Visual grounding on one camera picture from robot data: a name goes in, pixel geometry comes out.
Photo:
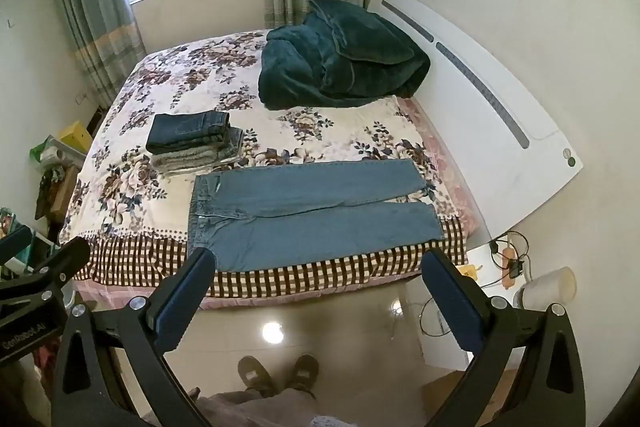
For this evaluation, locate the orange power strip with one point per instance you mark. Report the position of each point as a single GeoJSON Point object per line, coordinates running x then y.
{"type": "Point", "coordinates": [510, 274]}

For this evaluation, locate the person's trousers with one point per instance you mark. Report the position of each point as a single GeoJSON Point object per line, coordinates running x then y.
{"type": "Point", "coordinates": [280, 409]}

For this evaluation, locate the white cylinder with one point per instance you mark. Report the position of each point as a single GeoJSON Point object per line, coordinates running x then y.
{"type": "Point", "coordinates": [547, 289]}

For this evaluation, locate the white bed headboard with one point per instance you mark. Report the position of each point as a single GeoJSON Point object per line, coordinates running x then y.
{"type": "Point", "coordinates": [475, 107]}

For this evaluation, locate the mid blue folded jeans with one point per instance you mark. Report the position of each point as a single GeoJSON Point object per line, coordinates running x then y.
{"type": "Point", "coordinates": [236, 142]}

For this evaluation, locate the light blue jeans pants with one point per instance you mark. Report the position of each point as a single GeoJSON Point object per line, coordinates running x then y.
{"type": "Point", "coordinates": [300, 227]}

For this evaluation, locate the small yellow object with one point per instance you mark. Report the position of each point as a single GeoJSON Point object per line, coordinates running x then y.
{"type": "Point", "coordinates": [467, 271]}

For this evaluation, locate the white nightstand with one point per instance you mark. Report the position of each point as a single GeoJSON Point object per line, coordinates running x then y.
{"type": "Point", "coordinates": [482, 257]}

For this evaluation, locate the floral bed blanket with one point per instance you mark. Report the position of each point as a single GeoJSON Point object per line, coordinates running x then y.
{"type": "Point", "coordinates": [310, 132]}

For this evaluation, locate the green and white bag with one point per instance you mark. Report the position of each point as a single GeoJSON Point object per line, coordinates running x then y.
{"type": "Point", "coordinates": [47, 152]}

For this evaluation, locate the yellow box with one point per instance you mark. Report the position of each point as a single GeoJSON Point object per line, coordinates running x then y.
{"type": "Point", "coordinates": [76, 136]}

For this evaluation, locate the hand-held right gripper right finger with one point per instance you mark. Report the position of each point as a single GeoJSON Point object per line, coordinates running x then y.
{"type": "Point", "coordinates": [455, 307]}

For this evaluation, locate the grey folded pants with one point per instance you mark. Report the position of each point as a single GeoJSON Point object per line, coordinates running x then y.
{"type": "Point", "coordinates": [190, 159]}

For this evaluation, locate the white storage rack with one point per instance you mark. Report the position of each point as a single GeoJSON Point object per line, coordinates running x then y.
{"type": "Point", "coordinates": [30, 252]}

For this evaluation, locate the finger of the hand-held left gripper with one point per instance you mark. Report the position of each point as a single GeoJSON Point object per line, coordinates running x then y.
{"type": "Point", "coordinates": [15, 242]}
{"type": "Point", "coordinates": [57, 263]}

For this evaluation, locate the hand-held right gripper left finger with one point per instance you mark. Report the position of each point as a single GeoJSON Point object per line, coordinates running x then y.
{"type": "Point", "coordinates": [185, 302]}

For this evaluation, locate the person's right shoe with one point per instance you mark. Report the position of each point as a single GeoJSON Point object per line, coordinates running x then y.
{"type": "Point", "coordinates": [305, 372]}

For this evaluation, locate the wall socket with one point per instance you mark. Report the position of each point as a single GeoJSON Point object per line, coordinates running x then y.
{"type": "Point", "coordinates": [81, 97]}

